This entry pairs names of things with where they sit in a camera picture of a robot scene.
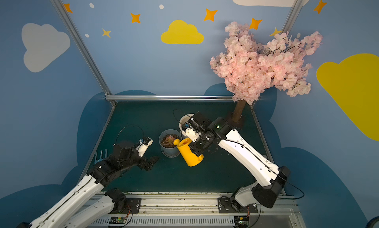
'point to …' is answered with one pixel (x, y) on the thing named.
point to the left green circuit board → (117, 220)
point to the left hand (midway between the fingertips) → (152, 150)
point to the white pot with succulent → (184, 119)
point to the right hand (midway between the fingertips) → (196, 147)
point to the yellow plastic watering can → (191, 158)
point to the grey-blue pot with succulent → (166, 139)
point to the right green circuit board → (242, 221)
